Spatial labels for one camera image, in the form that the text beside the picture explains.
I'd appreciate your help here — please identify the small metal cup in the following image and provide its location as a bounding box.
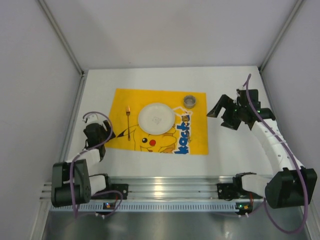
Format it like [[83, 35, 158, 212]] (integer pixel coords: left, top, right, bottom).
[[183, 95, 197, 109]]

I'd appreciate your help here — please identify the copper fork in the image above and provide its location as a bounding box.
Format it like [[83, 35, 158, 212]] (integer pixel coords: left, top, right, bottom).
[[125, 105, 131, 141]]

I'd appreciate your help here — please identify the copper spoon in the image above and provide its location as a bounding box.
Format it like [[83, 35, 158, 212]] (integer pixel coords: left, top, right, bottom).
[[181, 115, 191, 143]]

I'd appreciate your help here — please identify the yellow Pikachu placemat cloth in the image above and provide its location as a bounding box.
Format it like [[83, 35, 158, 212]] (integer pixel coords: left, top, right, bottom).
[[105, 88, 209, 155]]

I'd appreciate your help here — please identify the white round plate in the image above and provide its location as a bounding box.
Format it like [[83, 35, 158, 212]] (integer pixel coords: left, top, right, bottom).
[[138, 102, 175, 135]]

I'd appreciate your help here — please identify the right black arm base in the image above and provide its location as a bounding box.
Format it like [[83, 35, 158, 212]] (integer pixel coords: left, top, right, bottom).
[[216, 183, 253, 201]]

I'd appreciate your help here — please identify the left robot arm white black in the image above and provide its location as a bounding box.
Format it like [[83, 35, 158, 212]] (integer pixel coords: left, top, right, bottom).
[[51, 120, 115, 207]]

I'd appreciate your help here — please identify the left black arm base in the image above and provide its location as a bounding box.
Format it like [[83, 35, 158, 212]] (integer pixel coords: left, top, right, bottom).
[[91, 183, 129, 200]]

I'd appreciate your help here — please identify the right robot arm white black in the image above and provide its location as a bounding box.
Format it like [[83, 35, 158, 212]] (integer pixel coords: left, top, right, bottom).
[[207, 89, 318, 209]]

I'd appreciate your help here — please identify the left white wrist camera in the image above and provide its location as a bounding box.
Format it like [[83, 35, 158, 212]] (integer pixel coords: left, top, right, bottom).
[[82, 113, 99, 125]]

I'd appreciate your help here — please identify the perforated cable tray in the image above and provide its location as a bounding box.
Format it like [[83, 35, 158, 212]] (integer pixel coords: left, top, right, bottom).
[[50, 202, 252, 213]]

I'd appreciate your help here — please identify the aluminium rail frame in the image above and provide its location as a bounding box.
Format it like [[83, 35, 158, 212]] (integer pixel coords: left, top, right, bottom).
[[39, 176, 276, 201]]

